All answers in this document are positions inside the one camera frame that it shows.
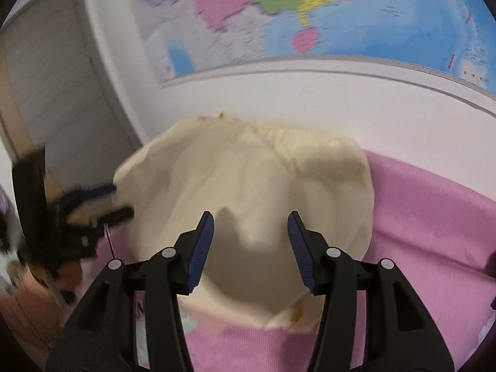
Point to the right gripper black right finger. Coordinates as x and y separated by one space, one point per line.
372 318

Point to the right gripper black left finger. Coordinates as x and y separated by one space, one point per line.
100 335

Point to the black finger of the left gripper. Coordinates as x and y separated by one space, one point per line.
98 191
113 218

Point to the cream yellow jacket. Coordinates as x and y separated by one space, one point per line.
250 176

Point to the person's left hand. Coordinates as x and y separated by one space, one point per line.
62 283

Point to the pink daisy bed sheet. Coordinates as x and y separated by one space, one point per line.
441 235

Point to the colourful wall map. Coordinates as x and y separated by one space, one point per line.
186 36

